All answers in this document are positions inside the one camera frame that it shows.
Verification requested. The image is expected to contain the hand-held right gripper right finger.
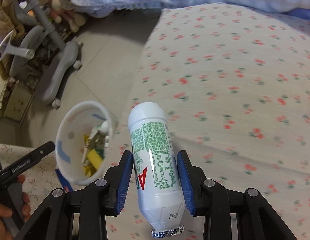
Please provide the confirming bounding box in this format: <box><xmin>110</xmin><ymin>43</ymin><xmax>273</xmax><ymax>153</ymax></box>
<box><xmin>177</xmin><ymin>150</ymin><xmax>299</xmax><ymax>240</ymax></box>

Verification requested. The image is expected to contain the white plastic bin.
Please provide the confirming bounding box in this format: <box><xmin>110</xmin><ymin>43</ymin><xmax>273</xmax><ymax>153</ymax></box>
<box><xmin>55</xmin><ymin>101</ymin><xmax>115</xmax><ymax>186</ymax></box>

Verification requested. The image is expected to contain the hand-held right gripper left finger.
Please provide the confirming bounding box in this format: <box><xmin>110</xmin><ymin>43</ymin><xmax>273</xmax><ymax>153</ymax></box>
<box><xmin>28</xmin><ymin>150</ymin><xmax>133</xmax><ymax>240</ymax></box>

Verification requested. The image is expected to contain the small white plastic bottle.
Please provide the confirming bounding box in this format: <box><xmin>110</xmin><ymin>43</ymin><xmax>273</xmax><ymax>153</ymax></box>
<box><xmin>97</xmin><ymin>120</ymin><xmax>110</xmax><ymax>137</ymax></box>

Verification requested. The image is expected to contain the purple duvet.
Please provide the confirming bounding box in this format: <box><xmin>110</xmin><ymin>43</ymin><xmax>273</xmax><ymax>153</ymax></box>
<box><xmin>265</xmin><ymin>5</ymin><xmax>310</xmax><ymax>21</ymax></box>

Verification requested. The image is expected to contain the beige floral cloth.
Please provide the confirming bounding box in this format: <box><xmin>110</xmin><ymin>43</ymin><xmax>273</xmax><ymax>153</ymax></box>
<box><xmin>0</xmin><ymin>142</ymin><xmax>71</xmax><ymax>240</ymax></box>

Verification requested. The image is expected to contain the person's left hand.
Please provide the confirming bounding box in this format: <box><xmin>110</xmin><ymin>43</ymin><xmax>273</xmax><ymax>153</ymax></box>
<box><xmin>0</xmin><ymin>175</ymin><xmax>31</xmax><ymax>240</ymax></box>

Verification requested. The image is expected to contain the cherry print bed sheet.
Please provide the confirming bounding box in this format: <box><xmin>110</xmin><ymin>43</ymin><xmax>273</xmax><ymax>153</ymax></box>
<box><xmin>105</xmin><ymin>2</ymin><xmax>310</xmax><ymax>240</ymax></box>

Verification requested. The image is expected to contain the yellow green sponge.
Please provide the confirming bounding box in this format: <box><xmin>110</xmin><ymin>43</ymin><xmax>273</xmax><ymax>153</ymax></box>
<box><xmin>86</xmin><ymin>148</ymin><xmax>106</xmax><ymax>169</ymax></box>

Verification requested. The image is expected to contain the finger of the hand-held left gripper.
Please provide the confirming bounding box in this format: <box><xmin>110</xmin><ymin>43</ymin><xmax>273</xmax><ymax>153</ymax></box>
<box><xmin>33</xmin><ymin>141</ymin><xmax>56</xmax><ymax>161</ymax></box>

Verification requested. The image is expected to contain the large white plastic bottle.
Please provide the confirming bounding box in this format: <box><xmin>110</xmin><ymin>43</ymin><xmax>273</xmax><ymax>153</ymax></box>
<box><xmin>127</xmin><ymin>102</ymin><xmax>185</xmax><ymax>238</ymax></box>

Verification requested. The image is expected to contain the brown knit cloth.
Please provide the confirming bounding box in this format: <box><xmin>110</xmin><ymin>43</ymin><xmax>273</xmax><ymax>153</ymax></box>
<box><xmin>0</xmin><ymin>0</ymin><xmax>28</xmax><ymax>80</ymax></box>

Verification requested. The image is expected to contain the cardboard box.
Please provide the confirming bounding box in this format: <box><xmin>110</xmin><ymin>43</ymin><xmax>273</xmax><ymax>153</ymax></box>
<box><xmin>3</xmin><ymin>80</ymin><xmax>37</xmax><ymax>125</ymax></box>

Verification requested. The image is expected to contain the grey chair base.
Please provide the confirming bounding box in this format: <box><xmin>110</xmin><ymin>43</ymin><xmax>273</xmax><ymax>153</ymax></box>
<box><xmin>0</xmin><ymin>0</ymin><xmax>83</xmax><ymax>107</ymax></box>

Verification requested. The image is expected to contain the blue white carton box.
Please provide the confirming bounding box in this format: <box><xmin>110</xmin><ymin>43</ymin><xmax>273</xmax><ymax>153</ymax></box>
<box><xmin>55</xmin><ymin>169</ymin><xmax>74</xmax><ymax>193</ymax></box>

